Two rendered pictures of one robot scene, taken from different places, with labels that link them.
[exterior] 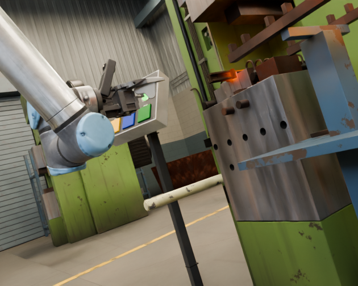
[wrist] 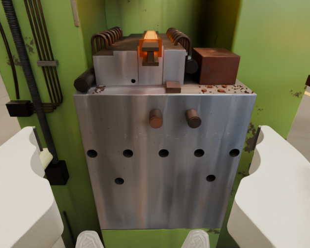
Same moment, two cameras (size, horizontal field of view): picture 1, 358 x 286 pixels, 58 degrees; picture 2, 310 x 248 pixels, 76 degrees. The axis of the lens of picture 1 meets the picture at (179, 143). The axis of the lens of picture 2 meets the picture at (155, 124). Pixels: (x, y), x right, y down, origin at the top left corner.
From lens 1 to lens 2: 0.99 m
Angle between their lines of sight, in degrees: 65
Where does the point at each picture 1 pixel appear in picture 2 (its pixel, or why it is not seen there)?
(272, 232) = (157, 236)
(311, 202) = (221, 217)
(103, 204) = not seen: outside the picture
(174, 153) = not seen: outside the picture
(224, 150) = (111, 160)
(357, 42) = (279, 65)
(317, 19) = (261, 18)
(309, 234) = not seen: hidden behind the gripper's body
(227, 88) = (130, 65)
